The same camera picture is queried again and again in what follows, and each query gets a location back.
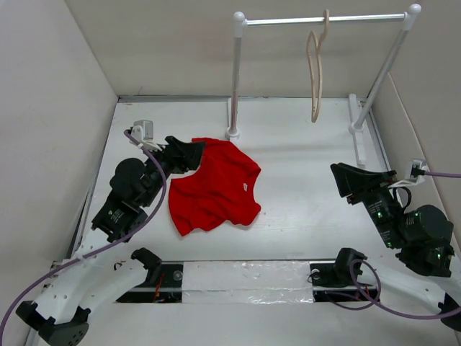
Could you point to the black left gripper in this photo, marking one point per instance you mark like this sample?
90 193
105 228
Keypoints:
184 156

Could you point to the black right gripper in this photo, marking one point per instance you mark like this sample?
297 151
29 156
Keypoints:
349 179

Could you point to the red t-shirt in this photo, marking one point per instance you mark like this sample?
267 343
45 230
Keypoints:
222 189

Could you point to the beige wooden clothes hanger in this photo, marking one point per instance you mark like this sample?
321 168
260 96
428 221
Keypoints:
313 53

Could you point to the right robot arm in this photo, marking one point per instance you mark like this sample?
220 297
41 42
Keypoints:
421 237

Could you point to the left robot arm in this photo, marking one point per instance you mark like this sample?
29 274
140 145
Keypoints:
103 269

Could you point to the silver foil tape strip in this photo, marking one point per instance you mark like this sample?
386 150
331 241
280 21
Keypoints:
246 282

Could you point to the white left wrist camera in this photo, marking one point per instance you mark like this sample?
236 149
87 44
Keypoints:
142 130

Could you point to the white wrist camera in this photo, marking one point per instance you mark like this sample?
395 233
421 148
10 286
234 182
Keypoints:
415 173
142 130

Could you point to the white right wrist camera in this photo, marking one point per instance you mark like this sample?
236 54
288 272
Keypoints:
415 173

